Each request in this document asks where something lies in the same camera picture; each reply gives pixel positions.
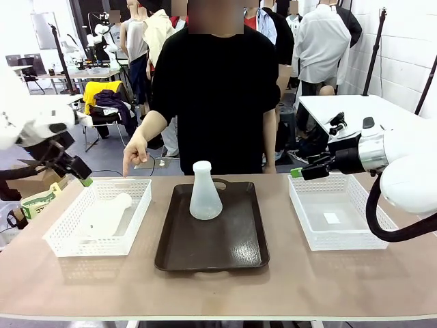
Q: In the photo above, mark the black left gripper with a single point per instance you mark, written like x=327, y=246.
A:
x=56, y=155

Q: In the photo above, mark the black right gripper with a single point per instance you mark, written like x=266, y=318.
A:
x=345, y=157

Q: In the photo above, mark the translucent plastic conical flask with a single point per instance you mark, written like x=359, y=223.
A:
x=109, y=215
x=205, y=198

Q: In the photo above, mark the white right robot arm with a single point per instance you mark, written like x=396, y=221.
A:
x=409, y=171

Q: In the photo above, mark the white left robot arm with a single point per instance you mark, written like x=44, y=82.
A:
x=30, y=119

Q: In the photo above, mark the person's right forearm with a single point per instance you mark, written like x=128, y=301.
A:
x=153, y=124

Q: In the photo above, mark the person's left forearm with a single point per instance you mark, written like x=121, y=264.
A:
x=269, y=140

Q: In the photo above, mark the person's right hand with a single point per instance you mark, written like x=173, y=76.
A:
x=136, y=150

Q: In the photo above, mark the brown cardboard box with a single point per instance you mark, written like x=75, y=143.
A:
x=44, y=181

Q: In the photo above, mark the green and white bag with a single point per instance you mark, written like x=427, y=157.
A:
x=37, y=203

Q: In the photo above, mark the white paper label sticker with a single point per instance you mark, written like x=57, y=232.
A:
x=330, y=217

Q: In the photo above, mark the metal chair with clothes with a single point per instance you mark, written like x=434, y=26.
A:
x=102, y=126

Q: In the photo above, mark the white side table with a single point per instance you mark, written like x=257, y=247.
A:
x=368, y=112
x=76, y=99

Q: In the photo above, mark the white perforated plastic basket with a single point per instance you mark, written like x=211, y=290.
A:
x=136, y=205
x=341, y=235

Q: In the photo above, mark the yellow garment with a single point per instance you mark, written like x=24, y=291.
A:
x=90, y=92

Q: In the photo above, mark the dark purple garment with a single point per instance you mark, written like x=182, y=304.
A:
x=116, y=102

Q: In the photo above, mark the grey mannequin floor plate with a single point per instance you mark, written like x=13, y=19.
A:
x=153, y=162

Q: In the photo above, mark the black office chair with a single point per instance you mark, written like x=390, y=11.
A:
x=30, y=73

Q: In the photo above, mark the white background desk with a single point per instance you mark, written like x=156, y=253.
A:
x=95, y=73

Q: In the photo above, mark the black light stand pole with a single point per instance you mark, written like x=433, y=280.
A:
x=63, y=61

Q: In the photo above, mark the person in black shirt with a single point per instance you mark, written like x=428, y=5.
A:
x=218, y=102

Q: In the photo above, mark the mannequin in white shirt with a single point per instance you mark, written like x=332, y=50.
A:
x=321, y=44

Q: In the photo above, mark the dark brown plastic tray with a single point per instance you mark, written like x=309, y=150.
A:
x=211, y=239

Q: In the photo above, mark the black tripod stand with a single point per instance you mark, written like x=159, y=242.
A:
x=375, y=51
x=426, y=85

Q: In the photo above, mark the white humanoid background robot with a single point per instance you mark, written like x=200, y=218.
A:
x=102, y=37

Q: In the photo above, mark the white board panel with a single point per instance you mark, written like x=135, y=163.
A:
x=44, y=30

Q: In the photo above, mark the mannequin in black jacket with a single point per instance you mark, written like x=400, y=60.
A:
x=351, y=24

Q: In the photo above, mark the mannequin in white tank top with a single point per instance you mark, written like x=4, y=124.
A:
x=134, y=37

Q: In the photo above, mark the mannequin in cream shirt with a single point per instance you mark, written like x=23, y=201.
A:
x=157, y=30

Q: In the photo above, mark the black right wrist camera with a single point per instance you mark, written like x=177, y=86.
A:
x=338, y=123

